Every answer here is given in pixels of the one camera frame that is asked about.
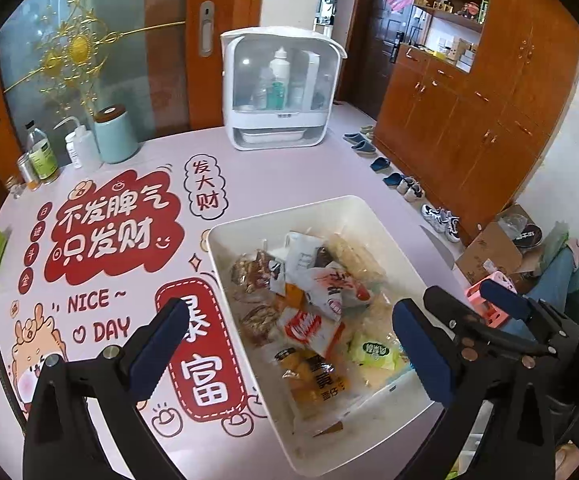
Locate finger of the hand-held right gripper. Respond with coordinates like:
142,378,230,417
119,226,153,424
422,285,553,358
478,279,579,345

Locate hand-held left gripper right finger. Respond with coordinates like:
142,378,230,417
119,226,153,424
392,299,563,480

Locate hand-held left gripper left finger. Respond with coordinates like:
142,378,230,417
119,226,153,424
22,297,191,480

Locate green snack packet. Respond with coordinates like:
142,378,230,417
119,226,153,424
348,336,406,372

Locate pale yellow cake packet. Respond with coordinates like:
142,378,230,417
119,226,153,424
329,234,386,282

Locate white and red snack packet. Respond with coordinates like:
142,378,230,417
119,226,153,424
308,265,376,322

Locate round yellow cake clear packet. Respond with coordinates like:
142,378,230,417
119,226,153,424
274,347,356,422

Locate reddish nut snack clear wrapper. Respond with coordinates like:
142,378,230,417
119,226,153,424
231,249,281,302

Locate orange snack packet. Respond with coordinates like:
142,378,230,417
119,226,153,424
277,307,346,362

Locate white plastic bin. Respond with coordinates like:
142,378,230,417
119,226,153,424
207,195,451,480

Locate person's right hand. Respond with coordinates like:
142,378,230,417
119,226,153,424
554,447,579,480

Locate pink plastic basket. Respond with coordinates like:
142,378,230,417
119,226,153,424
464,270,519,329

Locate cardboard box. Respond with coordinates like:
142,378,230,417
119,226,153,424
454,204,546,287

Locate blue cloth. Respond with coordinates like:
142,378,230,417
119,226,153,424
517,242,579,343

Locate black round container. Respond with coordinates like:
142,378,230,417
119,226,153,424
511,224,543,249

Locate row of shoes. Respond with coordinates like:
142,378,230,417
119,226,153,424
343,124,463,244

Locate wooden cabinet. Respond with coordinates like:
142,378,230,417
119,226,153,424
373,0,579,247

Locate white squeeze bottle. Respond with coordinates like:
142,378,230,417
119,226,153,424
52,116,95,169

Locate mint green canister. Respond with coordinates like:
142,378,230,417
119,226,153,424
93,105,140,165

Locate metal can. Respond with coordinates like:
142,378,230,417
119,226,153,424
17,152,41,187

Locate glass bottle green label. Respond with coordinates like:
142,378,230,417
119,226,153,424
24,120,62,184

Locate white storage cabinet clear door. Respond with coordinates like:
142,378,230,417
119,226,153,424
220,25,348,152

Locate dark entry door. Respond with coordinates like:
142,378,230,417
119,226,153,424
348,0,421,122

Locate wood framed glass sliding door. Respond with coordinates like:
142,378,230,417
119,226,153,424
0,0,265,161

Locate silver door handle plate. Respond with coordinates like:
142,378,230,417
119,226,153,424
198,2,217,56

